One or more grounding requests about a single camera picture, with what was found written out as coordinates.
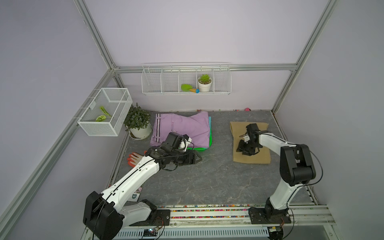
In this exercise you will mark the purple pants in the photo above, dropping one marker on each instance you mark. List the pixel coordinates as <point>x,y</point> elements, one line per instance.
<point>167,123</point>

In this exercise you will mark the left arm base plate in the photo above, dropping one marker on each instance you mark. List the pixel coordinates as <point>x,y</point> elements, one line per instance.
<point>156,218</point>

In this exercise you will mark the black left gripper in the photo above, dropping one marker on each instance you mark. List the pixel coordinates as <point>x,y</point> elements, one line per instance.
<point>190,158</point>

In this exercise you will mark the red white work glove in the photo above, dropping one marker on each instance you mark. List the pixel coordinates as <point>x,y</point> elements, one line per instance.
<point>133,159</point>

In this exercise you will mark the tan pants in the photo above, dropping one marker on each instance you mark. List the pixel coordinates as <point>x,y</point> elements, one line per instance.
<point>238,129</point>

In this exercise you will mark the aluminium front rail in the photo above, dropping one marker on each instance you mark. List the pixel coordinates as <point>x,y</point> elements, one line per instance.
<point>228,221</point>

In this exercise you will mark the green leaf toy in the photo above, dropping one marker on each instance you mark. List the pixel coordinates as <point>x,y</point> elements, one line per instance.
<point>106,115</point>

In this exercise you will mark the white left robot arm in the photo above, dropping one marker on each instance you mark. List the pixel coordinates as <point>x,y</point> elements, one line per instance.
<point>105,213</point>

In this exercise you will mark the green toy shovel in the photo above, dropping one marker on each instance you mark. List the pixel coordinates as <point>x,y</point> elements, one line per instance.
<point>189,88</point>

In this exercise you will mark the large green potted plant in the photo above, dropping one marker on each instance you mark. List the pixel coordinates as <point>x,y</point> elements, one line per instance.
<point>138,123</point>

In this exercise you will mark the green plastic basket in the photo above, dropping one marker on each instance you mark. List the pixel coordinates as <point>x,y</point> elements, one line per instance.
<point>200,138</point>

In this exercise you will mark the teal pants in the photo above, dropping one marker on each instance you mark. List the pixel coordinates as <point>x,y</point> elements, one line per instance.
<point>210,126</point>

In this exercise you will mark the white wire side basket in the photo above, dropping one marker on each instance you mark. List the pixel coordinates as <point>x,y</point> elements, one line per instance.
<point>117,101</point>

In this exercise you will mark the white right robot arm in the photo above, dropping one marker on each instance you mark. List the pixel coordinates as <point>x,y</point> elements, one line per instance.
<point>296,166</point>

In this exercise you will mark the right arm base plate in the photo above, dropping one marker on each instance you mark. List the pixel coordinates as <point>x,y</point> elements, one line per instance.
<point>267,215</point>

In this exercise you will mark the white wire wall shelf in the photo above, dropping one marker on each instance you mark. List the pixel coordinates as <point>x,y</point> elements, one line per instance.
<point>166,79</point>

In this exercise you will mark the small potted succulent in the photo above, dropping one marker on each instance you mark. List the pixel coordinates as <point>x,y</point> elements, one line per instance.
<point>204,83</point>

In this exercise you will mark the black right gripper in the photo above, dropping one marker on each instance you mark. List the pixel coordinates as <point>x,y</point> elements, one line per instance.
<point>241,147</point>

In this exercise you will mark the flower seed packet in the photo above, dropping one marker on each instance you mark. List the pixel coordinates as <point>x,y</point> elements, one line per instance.
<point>135,196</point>

